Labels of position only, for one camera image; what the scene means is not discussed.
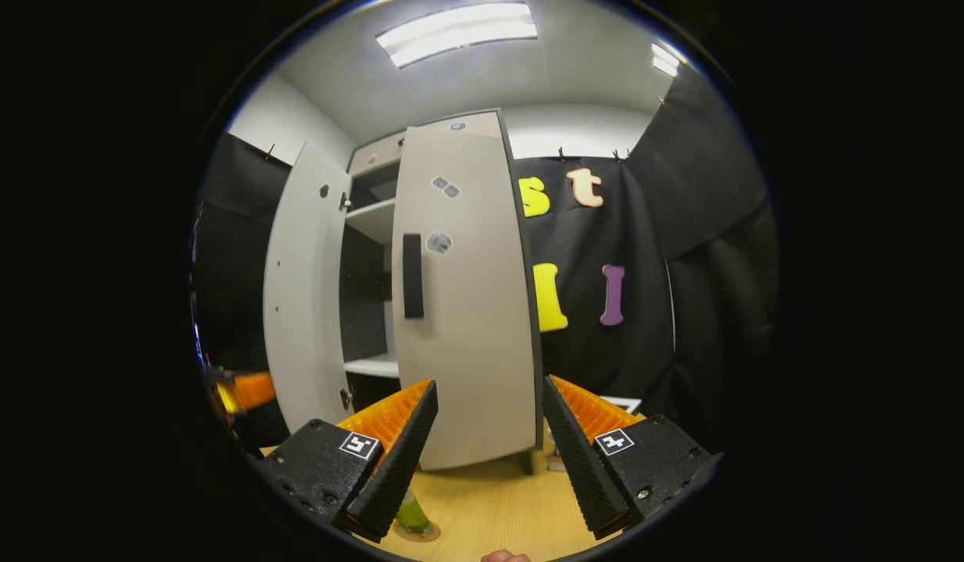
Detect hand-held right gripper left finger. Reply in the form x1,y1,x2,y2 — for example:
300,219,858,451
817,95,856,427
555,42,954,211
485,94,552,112
251,379,439,543

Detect green label plastic bottle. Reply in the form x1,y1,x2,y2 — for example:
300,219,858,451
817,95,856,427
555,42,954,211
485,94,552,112
394,488,432,535

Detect large ceiling light panel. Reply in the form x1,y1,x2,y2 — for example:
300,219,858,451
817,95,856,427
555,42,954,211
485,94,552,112
375,2,539,69

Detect white cabinet drawer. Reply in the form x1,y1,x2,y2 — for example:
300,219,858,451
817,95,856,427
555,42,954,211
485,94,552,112
347,111,504,177

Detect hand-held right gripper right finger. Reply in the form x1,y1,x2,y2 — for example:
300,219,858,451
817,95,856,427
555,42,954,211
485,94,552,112
542,375,720,541

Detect white cabinet door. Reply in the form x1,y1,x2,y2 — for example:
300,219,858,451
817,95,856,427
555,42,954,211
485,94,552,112
263,140,354,435
390,123,539,471

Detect white and grey cabinet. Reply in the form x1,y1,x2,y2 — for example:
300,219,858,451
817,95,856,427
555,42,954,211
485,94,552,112
340,109,545,475

